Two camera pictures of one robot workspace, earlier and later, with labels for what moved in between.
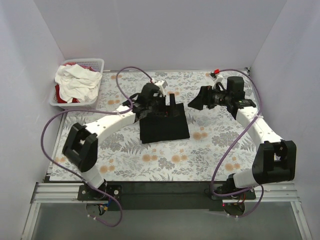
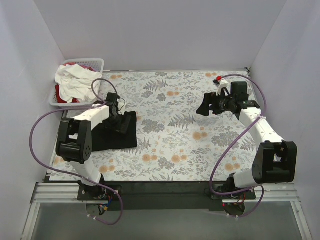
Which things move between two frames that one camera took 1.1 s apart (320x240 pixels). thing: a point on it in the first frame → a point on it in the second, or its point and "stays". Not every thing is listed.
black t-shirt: (172, 125) → (103, 137)
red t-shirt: (57, 88) stays
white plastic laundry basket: (98, 65) stays
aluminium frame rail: (59, 193) stays
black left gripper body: (163, 105) → (122, 120)
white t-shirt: (77, 83) stays
